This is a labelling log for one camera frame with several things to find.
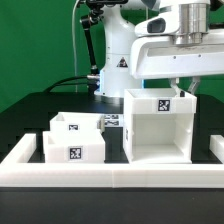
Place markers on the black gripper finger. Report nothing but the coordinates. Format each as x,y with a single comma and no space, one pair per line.
174,85
195,82

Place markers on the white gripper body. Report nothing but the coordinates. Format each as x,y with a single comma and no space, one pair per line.
158,57

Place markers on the white drawer cabinet box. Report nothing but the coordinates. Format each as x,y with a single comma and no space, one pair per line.
158,125

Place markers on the white drawer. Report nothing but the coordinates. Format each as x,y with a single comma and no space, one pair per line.
77,122
71,147

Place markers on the white front drawer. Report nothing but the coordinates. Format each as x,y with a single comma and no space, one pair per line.
71,147

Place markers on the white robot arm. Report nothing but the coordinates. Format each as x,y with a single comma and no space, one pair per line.
119,25

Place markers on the white tag sheet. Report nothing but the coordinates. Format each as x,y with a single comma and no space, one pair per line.
113,120

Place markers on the white U-shaped boundary fence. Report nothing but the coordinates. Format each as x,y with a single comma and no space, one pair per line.
17,171

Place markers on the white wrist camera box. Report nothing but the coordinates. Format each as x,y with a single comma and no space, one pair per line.
157,26

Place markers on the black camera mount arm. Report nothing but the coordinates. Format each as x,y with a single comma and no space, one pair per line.
94,16

